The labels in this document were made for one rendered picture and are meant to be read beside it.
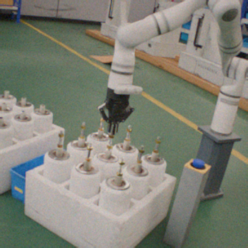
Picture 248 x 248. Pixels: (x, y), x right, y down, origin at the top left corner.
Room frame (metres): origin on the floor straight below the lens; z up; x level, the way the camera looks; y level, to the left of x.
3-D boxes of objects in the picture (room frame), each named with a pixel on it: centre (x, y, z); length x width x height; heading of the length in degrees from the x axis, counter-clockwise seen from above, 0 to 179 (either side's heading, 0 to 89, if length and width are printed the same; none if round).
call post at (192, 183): (1.02, -0.25, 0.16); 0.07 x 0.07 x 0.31; 62
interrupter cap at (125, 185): (0.93, -0.01, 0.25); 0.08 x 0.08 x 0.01
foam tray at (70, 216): (1.09, 0.04, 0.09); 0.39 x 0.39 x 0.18; 62
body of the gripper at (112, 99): (1.09, 0.04, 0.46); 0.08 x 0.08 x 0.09
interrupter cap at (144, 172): (1.03, -0.07, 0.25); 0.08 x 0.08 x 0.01
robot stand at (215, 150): (1.43, -0.41, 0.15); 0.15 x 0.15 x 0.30; 33
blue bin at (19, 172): (1.21, 0.28, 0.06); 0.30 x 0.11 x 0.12; 152
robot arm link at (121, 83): (1.08, 0.03, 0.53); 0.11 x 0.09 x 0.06; 31
